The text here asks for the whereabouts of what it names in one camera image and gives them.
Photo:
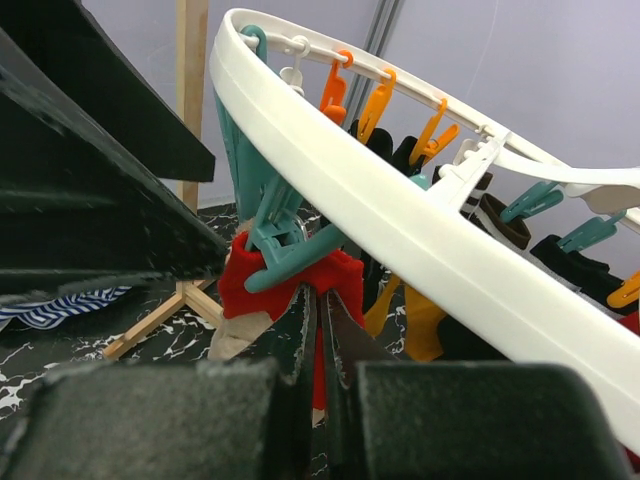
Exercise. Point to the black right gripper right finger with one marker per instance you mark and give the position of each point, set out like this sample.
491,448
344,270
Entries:
345,344

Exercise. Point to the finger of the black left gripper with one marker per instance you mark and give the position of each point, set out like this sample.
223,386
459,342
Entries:
86,149

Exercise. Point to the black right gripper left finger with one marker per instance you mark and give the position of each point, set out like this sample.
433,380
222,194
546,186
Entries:
291,342

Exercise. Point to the white oval clip hanger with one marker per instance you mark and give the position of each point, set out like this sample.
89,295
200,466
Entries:
419,233

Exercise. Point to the teal clothes clip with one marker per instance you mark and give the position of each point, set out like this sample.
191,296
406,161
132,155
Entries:
270,210

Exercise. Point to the mustard yellow hanging sock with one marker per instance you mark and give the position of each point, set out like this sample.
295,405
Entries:
423,317

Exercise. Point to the blue striped cloth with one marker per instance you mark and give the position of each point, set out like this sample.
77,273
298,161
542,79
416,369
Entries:
46,313

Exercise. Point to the red hanging sock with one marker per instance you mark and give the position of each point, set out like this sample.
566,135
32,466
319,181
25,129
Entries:
631,322

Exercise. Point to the wooden drying rack frame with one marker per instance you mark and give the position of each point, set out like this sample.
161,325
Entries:
191,43

